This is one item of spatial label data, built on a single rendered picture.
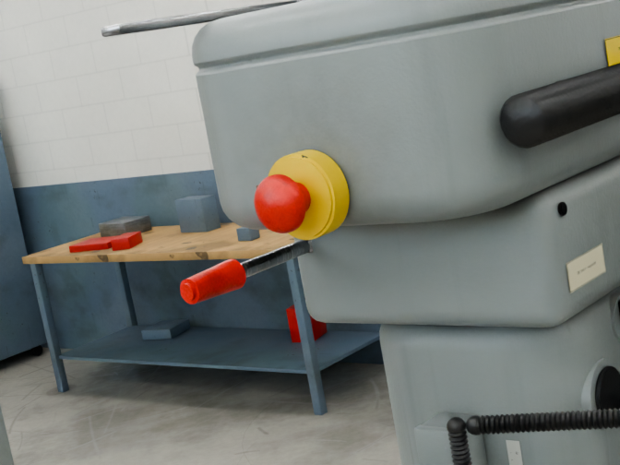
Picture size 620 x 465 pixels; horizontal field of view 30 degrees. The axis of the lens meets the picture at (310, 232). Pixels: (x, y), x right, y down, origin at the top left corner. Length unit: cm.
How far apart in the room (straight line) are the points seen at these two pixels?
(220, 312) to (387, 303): 644
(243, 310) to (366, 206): 643
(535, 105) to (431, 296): 21
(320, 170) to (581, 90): 18
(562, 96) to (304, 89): 17
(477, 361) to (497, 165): 22
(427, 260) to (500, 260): 6
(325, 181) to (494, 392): 25
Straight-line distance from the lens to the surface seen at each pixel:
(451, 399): 95
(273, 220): 77
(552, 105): 74
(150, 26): 84
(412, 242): 88
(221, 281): 86
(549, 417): 82
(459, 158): 75
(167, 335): 719
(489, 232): 84
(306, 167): 78
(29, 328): 848
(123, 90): 754
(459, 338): 93
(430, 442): 93
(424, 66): 74
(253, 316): 716
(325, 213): 78
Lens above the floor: 186
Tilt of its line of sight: 9 degrees down
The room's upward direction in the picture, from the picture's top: 10 degrees counter-clockwise
